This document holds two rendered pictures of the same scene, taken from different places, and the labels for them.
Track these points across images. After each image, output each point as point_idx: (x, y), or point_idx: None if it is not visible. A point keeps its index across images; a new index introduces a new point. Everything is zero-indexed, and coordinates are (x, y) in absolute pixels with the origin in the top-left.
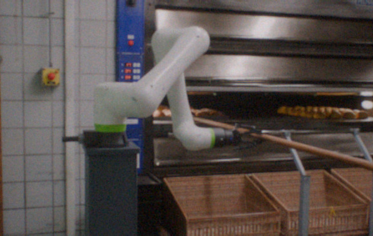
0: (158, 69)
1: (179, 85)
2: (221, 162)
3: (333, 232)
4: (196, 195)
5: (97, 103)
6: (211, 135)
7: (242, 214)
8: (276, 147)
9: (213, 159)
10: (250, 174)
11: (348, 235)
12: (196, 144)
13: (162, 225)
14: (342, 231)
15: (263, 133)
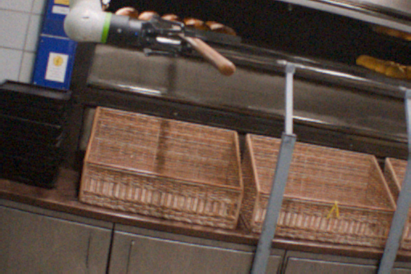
0: None
1: None
2: (195, 101)
3: (331, 243)
4: (143, 146)
5: None
6: (105, 22)
7: (213, 194)
8: (300, 100)
9: (185, 95)
10: None
11: (351, 250)
12: (78, 30)
13: (79, 177)
14: (346, 244)
15: (196, 38)
